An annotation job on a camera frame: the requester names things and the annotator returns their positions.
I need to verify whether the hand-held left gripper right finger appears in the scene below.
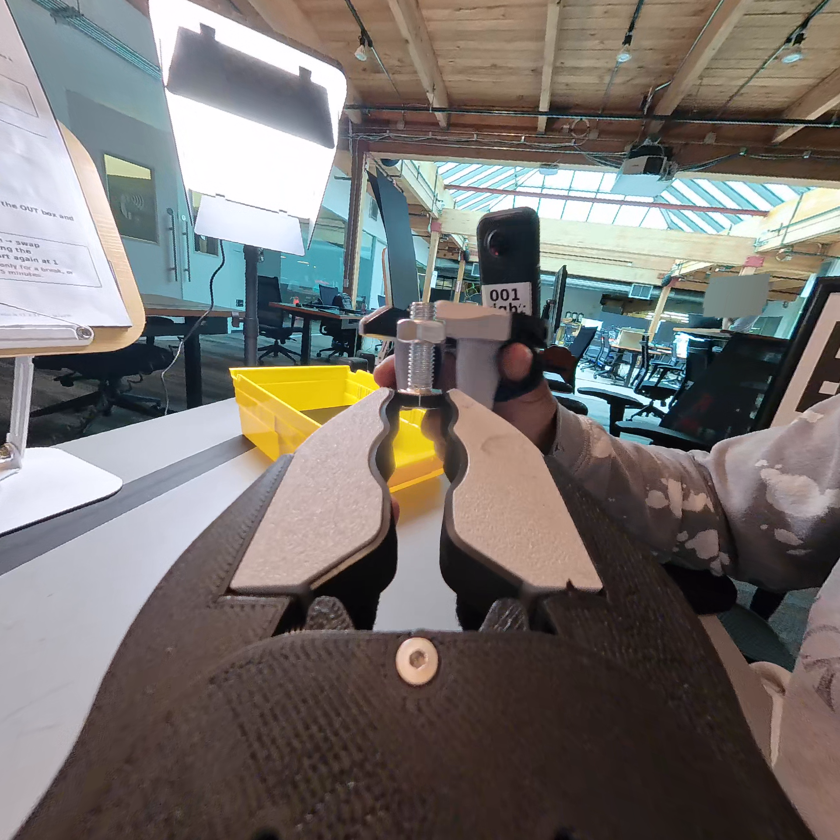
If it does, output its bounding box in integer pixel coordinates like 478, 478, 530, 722
441, 388, 605, 624

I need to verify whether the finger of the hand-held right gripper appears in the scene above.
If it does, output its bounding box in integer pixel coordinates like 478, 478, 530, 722
360, 305, 411, 342
434, 301, 514, 408

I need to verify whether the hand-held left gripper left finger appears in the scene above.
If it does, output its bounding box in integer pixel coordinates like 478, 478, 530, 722
228, 387, 399, 624

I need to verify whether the silver hex bolt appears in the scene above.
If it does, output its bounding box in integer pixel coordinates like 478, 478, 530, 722
395, 302, 448, 409

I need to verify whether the large yellow plastic bin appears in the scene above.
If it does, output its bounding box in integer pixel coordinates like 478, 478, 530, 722
230, 365, 444, 493

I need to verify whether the person's right forearm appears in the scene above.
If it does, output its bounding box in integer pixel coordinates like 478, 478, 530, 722
548, 394, 840, 592

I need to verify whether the person's right hand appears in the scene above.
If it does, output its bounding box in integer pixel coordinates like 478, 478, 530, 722
373, 341, 559, 454

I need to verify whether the wooden panel stand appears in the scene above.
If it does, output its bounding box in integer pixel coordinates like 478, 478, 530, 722
381, 246, 398, 365

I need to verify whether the thin black monitor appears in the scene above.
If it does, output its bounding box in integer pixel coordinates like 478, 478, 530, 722
548, 264, 570, 337

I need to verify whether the dark wooden desk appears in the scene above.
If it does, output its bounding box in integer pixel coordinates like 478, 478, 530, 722
141, 295, 244, 408
270, 302, 368, 365

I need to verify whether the tall black panel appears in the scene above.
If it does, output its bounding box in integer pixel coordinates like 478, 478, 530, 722
366, 169, 421, 309

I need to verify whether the black bin divider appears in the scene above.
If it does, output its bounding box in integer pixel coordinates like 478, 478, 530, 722
298, 402, 362, 431

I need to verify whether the black light stand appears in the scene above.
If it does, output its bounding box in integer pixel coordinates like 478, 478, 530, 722
243, 244, 260, 367

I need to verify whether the grey ceiling box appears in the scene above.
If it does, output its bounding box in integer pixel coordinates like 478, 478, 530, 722
612, 141, 677, 196

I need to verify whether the white diffuser panel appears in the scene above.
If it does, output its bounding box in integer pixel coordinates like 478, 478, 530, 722
193, 193, 306, 257

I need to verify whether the bright softbox light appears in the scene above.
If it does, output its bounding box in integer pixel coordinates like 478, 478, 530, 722
147, 0, 349, 221

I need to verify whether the black mesh office chair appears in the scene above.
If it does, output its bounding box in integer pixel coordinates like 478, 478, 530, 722
617, 331, 795, 454

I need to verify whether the black light flag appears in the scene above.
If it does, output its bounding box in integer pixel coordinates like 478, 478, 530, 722
164, 25, 337, 151

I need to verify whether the black white marker board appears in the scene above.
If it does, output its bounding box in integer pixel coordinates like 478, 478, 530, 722
768, 276, 840, 427

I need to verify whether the printed instruction sheet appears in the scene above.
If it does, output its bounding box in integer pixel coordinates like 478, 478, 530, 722
0, 0, 133, 330

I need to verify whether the black power cable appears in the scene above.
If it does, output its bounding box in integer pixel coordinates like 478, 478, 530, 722
161, 239, 227, 414

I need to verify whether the grey wall sign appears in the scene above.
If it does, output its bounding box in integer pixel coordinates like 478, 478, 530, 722
104, 154, 160, 245

